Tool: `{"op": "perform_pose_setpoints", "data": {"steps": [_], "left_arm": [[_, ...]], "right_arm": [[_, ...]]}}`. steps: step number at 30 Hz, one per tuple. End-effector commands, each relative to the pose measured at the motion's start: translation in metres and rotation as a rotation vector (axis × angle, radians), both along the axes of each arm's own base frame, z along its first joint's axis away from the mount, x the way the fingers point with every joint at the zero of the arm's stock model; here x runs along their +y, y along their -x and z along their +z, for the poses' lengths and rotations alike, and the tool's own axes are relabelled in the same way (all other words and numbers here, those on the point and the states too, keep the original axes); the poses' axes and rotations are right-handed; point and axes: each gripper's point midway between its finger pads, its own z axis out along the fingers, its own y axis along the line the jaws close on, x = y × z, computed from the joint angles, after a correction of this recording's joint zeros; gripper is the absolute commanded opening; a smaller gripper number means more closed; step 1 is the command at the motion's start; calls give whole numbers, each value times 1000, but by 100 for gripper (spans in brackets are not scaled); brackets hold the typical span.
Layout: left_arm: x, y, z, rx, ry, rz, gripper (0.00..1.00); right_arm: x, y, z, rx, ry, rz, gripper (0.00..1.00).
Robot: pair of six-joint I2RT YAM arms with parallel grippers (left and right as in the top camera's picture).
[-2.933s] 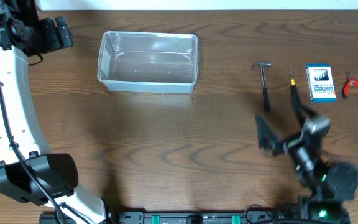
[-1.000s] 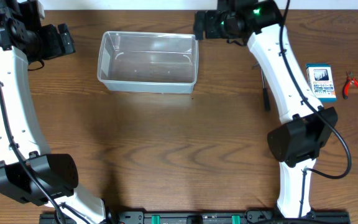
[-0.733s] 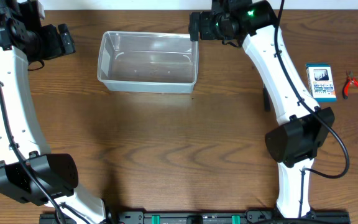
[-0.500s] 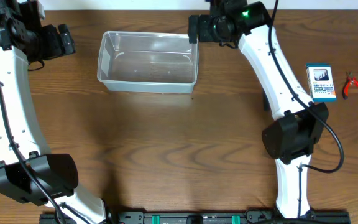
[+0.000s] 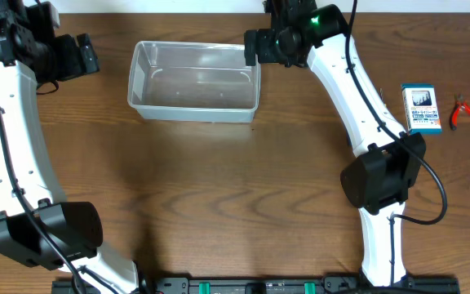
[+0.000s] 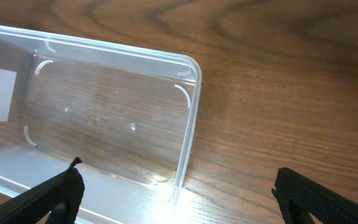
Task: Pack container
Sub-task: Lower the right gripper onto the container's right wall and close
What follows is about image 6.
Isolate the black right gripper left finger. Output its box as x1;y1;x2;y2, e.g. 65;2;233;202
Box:
0;157;85;224

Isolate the clear plastic container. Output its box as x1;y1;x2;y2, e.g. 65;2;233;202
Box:
0;26;202;223

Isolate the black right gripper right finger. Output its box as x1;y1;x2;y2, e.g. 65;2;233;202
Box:
272;167;358;224

